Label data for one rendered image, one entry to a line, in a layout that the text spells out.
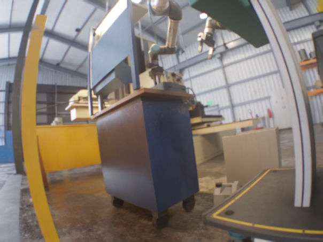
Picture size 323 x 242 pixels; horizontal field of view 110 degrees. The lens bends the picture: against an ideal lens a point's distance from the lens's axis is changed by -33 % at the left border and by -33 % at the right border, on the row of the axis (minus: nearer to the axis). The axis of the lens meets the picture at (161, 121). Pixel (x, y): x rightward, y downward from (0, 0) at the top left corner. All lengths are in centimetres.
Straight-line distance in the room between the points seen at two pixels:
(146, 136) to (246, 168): 100
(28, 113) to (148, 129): 68
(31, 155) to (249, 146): 153
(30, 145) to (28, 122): 9
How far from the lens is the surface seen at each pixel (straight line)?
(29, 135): 69
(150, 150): 103
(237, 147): 160
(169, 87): 118
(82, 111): 227
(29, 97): 72
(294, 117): 60
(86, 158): 451
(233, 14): 83
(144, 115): 103
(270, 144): 154
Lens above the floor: 64
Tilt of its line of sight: 6 degrees up
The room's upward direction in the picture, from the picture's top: 8 degrees counter-clockwise
